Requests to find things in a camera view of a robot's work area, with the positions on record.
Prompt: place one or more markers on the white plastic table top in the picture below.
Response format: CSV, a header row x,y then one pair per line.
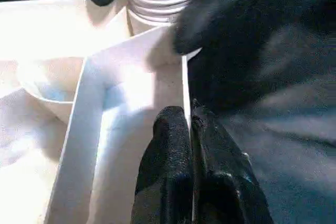
x,y
118,82

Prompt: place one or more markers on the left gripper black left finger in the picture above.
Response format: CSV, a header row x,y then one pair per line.
x,y
168,169

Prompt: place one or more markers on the black cloth mat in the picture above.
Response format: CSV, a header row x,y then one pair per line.
x,y
275,129

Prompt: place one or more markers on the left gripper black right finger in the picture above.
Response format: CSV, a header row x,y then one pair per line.
x,y
223,176

